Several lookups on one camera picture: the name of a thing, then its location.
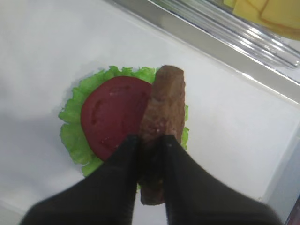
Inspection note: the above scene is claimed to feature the clear lettuce and cheese box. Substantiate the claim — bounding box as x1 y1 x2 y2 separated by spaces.
147 0 300 70

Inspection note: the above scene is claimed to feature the yellow cheese slice stack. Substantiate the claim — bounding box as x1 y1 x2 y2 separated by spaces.
222 0 300 41

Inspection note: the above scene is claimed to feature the brown burger patty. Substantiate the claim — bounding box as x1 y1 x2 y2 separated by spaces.
138 65 186 205

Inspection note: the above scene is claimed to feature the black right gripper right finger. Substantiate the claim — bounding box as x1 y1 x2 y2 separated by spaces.
161 135 282 225

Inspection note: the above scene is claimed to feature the red tomato slice on burger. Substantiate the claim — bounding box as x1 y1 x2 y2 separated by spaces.
80 76 151 161

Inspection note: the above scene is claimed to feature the green lettuce leaf on bun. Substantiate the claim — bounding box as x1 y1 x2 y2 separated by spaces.
59 66 189 176

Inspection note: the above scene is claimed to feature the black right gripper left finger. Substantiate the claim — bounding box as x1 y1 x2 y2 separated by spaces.
20 135 139 225

